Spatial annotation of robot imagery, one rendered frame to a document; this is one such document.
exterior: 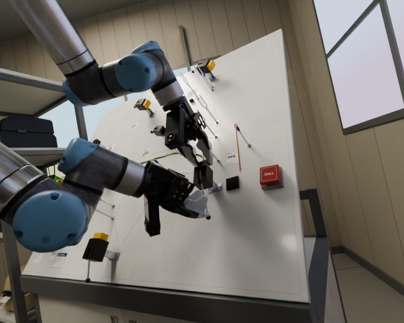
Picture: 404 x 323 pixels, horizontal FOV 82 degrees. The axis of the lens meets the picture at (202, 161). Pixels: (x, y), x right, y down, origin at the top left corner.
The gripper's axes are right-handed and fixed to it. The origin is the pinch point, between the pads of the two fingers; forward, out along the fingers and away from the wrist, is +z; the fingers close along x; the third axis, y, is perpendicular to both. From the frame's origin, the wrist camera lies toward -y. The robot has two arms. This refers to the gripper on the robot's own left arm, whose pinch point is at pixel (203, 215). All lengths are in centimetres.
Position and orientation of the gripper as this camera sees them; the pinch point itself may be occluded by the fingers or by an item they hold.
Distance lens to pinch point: 63.3
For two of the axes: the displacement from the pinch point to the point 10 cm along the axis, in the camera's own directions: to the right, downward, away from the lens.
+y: 4.7, -8.8, -0.2
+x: -4.2, -2.5, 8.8
